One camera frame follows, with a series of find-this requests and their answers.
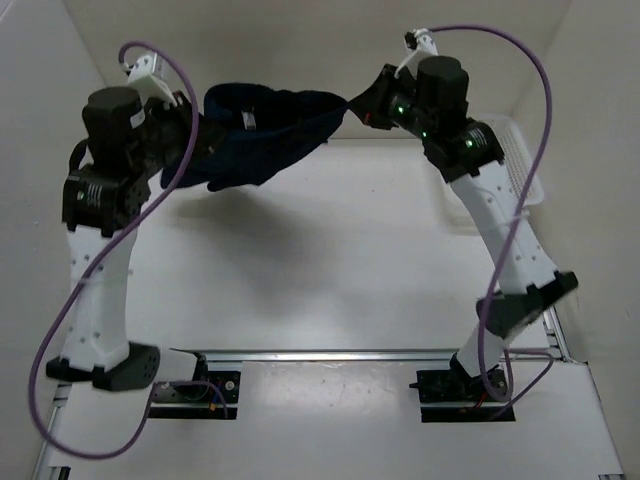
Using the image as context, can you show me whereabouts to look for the purple cable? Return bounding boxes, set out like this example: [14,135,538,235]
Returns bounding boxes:
[28,42,201,457]
[429,25,556,419]

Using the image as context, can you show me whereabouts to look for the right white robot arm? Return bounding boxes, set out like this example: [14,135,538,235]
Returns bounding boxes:
[350,29,578,400]

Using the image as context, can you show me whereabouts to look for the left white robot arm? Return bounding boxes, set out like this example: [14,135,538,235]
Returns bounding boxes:
[46,47,225,400]

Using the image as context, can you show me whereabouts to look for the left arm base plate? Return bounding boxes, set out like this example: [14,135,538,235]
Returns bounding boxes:
[149,363,241,421]

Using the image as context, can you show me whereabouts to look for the white front cover board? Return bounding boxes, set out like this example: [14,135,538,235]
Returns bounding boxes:
[51,362,623,479]

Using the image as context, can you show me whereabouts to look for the white plastic mesh basket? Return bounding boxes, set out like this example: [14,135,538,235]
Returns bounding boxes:
[441,113,533,236]

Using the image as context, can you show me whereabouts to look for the navy blue shorts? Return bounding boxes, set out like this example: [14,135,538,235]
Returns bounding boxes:
[177,82,349,192]

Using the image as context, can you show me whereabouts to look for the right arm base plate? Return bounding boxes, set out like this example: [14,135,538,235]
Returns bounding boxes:
[409,370,516,424]

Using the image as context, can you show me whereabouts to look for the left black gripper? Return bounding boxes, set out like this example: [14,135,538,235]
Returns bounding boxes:
[129,90,228,179]

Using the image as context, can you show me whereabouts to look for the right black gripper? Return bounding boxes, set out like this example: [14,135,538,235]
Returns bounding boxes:
[350,65,436,142]

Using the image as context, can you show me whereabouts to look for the aluminium rail front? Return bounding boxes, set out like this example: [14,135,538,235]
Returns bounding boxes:
[204,349,571,364]

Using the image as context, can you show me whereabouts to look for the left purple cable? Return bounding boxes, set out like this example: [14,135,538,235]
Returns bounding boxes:
[28,42,201,457]

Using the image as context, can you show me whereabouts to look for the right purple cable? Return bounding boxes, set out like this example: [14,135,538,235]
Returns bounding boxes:
[429,25,556,419]

